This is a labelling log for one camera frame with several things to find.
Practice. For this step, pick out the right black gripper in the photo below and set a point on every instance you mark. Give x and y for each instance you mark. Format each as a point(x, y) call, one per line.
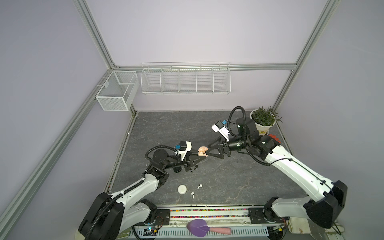
point(223, 149)

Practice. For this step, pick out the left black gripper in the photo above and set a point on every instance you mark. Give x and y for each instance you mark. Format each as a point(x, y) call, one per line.
point(191, 158)

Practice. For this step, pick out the pink earbud charging case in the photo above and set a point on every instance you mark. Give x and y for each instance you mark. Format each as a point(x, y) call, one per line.
point(202, 151)

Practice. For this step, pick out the black earbud charging case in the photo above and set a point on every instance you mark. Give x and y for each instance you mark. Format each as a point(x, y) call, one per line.
point(177, 169)

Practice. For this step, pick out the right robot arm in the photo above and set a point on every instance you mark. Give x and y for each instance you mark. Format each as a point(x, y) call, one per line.
point(325, 198)

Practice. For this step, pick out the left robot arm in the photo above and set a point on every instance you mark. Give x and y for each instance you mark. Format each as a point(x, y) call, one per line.
point(161, 158)

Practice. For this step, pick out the white earbud charging case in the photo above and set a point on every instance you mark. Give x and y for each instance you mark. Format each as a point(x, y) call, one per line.
point(182, 189)

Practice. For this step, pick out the white plant pot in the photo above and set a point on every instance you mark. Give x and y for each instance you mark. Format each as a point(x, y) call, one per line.
point(263, 130)

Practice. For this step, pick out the green potted plant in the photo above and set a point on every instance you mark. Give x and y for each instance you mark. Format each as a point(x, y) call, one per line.
point(265, 116)

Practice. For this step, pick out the red rubber glove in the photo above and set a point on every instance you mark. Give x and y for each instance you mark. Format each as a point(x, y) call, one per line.
point(275, 138)

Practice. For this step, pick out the white mesh box basket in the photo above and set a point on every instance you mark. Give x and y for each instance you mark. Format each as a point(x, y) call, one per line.
point(118, 91)

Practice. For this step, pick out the right white work glove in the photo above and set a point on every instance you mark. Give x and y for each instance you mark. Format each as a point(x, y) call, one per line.
point(307, 226)

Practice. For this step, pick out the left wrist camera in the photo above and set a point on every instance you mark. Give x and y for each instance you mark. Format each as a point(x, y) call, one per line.
point(182, 149)

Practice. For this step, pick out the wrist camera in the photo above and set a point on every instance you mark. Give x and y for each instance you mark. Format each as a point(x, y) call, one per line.
point(182, 149)
point(220, 127)

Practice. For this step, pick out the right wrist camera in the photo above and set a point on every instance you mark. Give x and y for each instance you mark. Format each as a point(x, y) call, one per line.
point(220, 127)

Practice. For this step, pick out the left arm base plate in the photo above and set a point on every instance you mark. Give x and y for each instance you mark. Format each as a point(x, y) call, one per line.
point(159, 217)

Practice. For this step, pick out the white wire shelf basket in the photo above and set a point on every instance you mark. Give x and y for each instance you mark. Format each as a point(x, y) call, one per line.
point(186, 79)

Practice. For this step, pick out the purple scoop pink handle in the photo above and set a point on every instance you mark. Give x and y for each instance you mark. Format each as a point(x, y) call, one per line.
point(199, 228)

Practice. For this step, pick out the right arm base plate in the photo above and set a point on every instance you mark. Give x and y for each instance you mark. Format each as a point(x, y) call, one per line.
point(258, 215)

